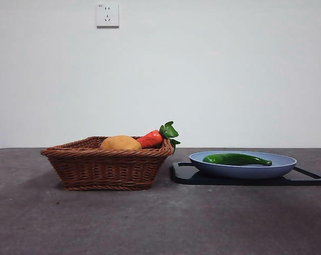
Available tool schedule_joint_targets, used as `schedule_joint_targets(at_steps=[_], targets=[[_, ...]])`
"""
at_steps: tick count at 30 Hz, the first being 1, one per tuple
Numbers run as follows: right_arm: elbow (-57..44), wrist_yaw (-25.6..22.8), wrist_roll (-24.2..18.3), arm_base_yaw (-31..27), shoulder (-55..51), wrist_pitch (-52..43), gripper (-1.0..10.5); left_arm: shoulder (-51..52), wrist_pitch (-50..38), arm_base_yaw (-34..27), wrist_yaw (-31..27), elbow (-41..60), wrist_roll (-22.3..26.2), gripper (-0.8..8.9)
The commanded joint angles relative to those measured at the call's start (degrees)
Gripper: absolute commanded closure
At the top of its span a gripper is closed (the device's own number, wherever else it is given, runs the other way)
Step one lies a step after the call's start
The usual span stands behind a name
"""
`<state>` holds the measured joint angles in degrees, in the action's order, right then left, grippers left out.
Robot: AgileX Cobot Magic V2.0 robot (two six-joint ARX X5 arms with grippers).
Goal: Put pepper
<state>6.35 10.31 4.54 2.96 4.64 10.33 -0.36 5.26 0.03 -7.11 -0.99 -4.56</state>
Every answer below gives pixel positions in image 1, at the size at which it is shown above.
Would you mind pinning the yellow-brown potato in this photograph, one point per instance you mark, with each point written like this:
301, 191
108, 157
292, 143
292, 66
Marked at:
120, 143

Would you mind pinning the green long pepper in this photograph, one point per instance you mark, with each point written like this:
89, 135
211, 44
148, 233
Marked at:
229, 159

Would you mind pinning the black cutting board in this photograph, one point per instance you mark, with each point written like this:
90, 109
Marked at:
229, 181

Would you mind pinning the brown wicker basket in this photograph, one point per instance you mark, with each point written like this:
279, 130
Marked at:
107, 167

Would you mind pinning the white wall socket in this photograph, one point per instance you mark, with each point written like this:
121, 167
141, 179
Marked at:
107, 15

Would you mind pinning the orange carrot with green leaves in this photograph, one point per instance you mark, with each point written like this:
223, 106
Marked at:
151, 138

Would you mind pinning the blue round plate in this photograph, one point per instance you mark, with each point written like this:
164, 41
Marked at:
243, 168

